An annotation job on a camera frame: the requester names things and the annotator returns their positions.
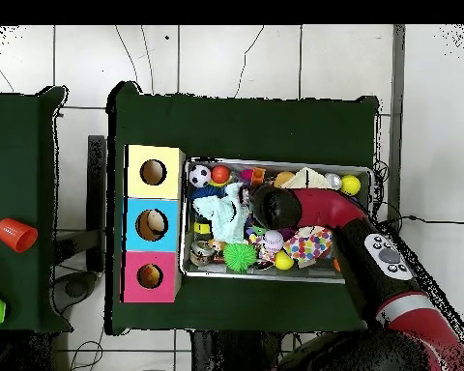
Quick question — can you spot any light blue muslin cloth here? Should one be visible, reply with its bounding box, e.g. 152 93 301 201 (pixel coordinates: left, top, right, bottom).
191 182 252 245

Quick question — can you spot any yellow plush duck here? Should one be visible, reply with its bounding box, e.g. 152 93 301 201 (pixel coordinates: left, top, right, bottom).
138 264 163 288

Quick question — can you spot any wooden box with three holes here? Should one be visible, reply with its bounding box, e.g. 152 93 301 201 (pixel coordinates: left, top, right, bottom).
122 143 188 304

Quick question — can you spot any shallow mesh bin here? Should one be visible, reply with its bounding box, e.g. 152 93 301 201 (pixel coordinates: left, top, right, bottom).
179 156 373 285

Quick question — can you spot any red ball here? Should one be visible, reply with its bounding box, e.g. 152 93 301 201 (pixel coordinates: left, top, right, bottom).
210 164 232 185

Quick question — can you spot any small soccer ball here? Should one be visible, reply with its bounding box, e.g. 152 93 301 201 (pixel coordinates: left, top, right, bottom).
188 164 213 188

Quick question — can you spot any large green spiky ball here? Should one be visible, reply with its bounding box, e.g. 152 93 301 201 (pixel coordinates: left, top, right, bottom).
222 242 258 273

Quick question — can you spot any white toy baseball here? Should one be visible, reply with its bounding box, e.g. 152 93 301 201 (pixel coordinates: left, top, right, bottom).
262 230 284 254

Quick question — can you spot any crushed metal can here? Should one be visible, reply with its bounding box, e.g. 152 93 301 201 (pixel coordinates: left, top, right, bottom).
188 239 216 268

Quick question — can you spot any dark green tablecloth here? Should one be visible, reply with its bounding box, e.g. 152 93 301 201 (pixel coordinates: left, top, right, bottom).
103 80 380 336
0 85 73 335

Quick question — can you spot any cream muslin cloth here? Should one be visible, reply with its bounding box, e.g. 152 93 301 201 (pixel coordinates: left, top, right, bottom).
283 166 334 190

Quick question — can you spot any polka dot cloth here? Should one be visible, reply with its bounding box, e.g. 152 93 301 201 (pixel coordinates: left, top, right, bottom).
282 225 334 265

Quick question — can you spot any yellow ball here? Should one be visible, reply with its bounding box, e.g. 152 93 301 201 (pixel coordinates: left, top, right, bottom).
339 174 362 196

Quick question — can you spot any orange plastic cup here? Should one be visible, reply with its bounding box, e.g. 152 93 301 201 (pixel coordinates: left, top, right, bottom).
0 216 39 254

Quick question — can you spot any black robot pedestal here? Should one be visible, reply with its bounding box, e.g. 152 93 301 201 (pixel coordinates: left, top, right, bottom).
190 329 295 371

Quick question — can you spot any black power cable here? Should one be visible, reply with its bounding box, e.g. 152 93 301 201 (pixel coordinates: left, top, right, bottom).
386 214 464 230

